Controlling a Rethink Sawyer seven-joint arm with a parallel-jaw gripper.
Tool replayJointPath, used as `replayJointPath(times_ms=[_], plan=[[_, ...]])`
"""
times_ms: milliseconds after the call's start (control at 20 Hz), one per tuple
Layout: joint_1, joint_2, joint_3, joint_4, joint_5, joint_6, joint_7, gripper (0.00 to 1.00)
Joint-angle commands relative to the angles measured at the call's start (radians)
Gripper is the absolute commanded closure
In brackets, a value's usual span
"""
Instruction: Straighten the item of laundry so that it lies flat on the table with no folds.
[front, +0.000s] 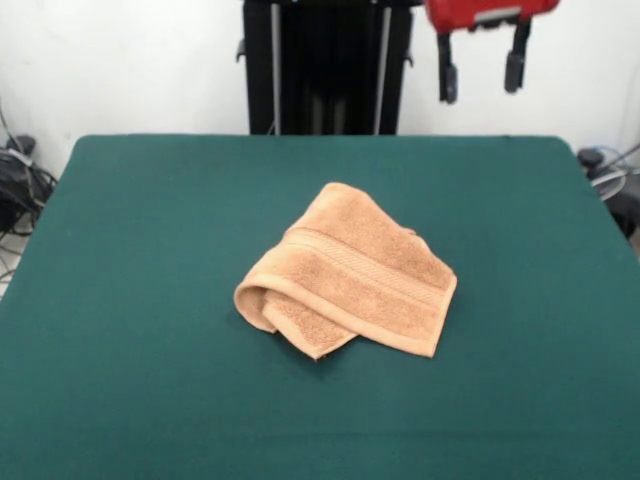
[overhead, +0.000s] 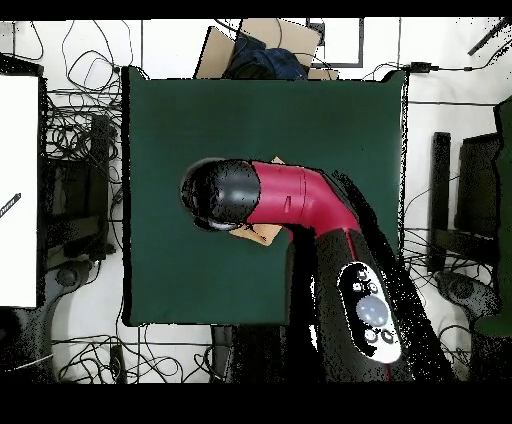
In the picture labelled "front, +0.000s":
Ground black cable tangle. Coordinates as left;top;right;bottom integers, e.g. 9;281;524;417
0;99;59;281

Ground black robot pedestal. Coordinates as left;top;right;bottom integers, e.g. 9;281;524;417
236;0;416;136

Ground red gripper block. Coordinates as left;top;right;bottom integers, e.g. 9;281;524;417
424;0;559;105

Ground tan terry towel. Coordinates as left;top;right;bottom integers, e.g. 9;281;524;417
232;182;459;361

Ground dark green table cloth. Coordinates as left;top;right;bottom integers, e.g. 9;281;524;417
0;133;640;480

